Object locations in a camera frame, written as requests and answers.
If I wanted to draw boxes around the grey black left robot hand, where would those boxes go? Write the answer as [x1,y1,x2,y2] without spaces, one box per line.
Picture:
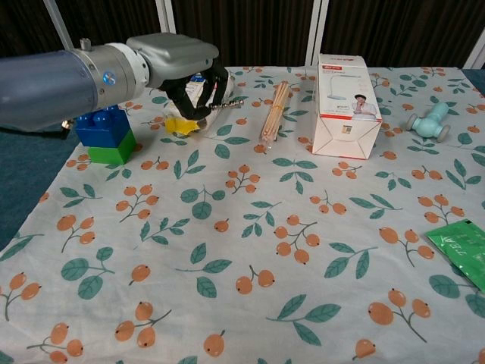
[126,33,229,119]

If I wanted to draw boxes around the blue toy building block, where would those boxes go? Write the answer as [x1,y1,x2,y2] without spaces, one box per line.
[74,106,133,147]

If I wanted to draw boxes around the green toy building block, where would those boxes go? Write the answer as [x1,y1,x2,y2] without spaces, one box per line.
[87,130,137,165]

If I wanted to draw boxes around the bundle of wooden sticks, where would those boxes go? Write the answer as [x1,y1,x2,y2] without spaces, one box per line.
[258,80,290,146]

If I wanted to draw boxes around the white red lamp box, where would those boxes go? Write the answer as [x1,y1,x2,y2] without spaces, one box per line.
[311,53,383,160]

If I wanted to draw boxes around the fruit leaf print tablecloth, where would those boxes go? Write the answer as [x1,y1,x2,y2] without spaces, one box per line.
[0,65,485,364]

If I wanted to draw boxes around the light blue roller massager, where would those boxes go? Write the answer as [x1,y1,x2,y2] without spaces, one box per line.
[406,102,453,143]

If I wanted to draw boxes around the green tea packet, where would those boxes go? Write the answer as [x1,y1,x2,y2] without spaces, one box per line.
[424,218,485,293]

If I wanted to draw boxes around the white room divider frame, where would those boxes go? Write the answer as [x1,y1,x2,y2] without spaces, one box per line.
[45,0,485,70]

